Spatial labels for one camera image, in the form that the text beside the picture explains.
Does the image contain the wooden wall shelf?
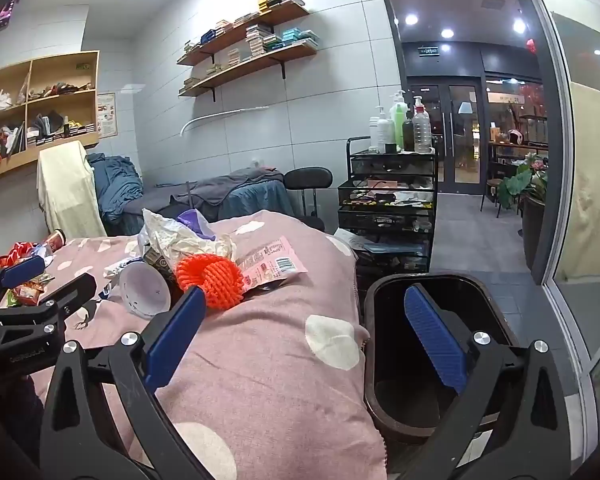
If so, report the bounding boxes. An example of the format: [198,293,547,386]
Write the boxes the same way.
[176,0,311,67]
[178,40,318,102]

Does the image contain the blue bedding pile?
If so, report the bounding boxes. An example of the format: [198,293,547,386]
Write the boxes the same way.
[86,152,145,225]

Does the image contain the white pump bottle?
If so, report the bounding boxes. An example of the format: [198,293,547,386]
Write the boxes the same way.
[369,106,395,153]

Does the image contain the black chair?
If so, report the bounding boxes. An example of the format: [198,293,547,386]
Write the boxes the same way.
[284,166,333,233]

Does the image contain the dark grey door frame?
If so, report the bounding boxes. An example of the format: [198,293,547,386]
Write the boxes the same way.
[376,0,563,286]

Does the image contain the white floor lamp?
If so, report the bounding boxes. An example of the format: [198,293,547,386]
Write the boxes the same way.
[179,105,271,211]

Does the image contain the massage bed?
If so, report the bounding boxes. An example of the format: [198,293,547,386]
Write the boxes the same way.
[115,167,295,236]

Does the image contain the clear plastic bottle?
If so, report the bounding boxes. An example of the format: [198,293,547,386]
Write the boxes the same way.
[412,96,434,154]

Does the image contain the glass double door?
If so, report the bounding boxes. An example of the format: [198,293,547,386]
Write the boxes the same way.
[410,77,486,195]

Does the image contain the wooden cubby shelf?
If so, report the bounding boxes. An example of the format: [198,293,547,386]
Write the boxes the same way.
[0,50,101,186]

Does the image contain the pink polka dot blanket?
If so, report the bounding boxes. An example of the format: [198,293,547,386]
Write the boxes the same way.
[0,210,388,480]

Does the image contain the cream towel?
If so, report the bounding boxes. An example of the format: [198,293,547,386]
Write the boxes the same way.
[36,141,107,240]

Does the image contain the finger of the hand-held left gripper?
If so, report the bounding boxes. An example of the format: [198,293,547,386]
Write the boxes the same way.
[0,273,98,331]
[0,255,47,309]

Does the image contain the potted plant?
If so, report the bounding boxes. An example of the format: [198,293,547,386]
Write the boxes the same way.
[497,152,548,271]

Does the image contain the row of flat boxes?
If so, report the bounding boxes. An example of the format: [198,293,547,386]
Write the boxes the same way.
[27,121,93,147]

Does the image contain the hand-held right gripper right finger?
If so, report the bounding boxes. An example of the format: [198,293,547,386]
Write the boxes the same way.
[395,283,573,480]

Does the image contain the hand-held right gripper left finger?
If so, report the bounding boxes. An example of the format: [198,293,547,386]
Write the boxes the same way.
[39,285,216,480]

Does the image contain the black trash bin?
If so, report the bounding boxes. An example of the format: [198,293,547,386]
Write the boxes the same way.
[362,271,523,443]

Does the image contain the wall shelves with books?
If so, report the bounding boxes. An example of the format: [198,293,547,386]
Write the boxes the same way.
[180,22,321,93]

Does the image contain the black trolley cart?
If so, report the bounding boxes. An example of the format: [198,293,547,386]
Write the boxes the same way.
[337,136,438,273]

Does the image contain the dark folded cloth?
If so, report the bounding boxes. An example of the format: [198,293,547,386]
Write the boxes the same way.
[32,110,65,133]

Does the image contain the pink snack wrapper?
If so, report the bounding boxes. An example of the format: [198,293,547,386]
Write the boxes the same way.
[232,236,308,293]

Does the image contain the grey blanket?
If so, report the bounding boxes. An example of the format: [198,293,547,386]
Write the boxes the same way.
[200,167,286,206]

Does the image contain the green pump bottle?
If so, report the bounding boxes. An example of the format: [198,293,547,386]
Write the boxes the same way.
[390,90,412,151]

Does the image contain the pile of snack packets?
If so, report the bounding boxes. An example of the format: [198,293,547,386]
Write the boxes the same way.
[0,241,56,308]

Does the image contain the wall poster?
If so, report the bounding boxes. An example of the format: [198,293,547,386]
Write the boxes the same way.
[96,92,118,137]

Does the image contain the clear plastic cup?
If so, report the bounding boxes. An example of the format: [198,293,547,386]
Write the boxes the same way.
[117,261,172,318]

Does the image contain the hanging purple packet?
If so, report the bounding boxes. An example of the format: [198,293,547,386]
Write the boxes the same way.
[0,0,22,28]

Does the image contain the purple plastic bag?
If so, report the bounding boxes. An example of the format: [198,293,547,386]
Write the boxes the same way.
[176,210,216,241]

